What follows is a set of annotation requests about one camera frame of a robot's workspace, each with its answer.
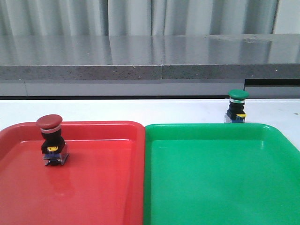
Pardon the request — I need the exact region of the grey stone counter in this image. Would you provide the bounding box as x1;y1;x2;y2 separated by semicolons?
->
0;34;300;99

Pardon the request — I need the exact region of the white pleated curtain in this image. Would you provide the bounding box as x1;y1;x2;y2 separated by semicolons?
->
0;0;278;36

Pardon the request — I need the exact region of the red mushroom push button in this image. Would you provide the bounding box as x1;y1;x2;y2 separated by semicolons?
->
36;114;69;166

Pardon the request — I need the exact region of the red plastic tray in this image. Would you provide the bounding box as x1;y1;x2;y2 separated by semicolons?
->
0;121;145;225

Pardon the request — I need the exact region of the green mushroom push button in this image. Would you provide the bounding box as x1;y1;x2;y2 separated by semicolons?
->
225;90;249;123

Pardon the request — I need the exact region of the green plastic tray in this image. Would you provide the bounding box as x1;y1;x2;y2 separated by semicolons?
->
143;123;300;225

